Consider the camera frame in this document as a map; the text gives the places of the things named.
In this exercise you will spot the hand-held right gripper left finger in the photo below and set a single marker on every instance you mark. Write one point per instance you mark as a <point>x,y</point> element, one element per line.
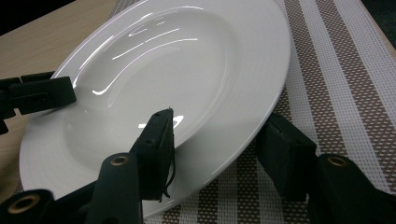
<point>155,158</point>

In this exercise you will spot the white round ceramic plate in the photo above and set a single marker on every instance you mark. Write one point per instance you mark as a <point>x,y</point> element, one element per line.
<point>162,71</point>

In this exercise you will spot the brown white striped woven placemat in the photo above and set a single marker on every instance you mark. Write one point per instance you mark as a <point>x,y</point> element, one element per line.
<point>342,93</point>

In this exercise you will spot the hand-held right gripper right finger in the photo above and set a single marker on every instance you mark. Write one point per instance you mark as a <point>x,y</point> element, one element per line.
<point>286,161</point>

